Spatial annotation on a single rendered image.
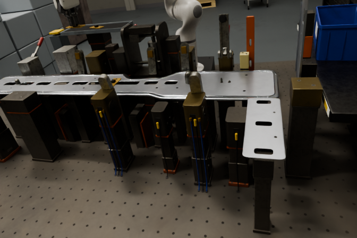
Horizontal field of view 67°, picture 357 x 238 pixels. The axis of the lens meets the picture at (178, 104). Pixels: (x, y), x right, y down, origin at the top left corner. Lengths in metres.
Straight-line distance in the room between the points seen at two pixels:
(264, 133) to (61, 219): 0.75
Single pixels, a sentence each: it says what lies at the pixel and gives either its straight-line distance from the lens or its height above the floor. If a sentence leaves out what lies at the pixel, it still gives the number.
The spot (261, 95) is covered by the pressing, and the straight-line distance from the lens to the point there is 0.93.
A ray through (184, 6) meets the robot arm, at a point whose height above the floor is 1.19.
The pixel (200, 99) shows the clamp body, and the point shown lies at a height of 1.05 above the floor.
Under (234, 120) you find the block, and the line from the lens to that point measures 0.84.
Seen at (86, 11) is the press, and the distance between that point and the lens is 6.54.
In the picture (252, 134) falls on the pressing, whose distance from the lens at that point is 0.76.
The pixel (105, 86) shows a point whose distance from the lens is 1.03.
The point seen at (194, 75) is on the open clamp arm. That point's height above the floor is 1.11.
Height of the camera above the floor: 1.46
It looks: 30 degrees down
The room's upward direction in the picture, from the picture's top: 9 degrees counter-clockwise
